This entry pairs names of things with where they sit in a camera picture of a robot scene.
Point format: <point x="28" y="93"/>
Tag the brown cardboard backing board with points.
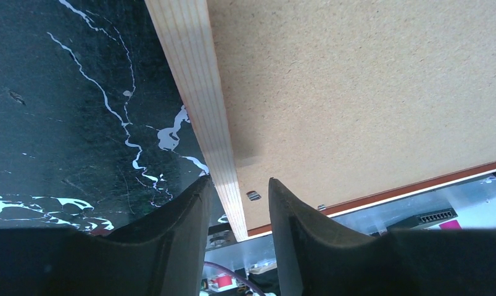
<point x="354" y="102"/>

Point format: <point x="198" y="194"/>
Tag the orange picture frame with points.
<point x="199" y="102"/>

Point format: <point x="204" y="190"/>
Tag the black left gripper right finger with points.
<point x="318" y="256"/>

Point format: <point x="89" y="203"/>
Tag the black network switch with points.
<point x="424" y="220"/>

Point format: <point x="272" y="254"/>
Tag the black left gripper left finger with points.
<point x="161" y="253"/>

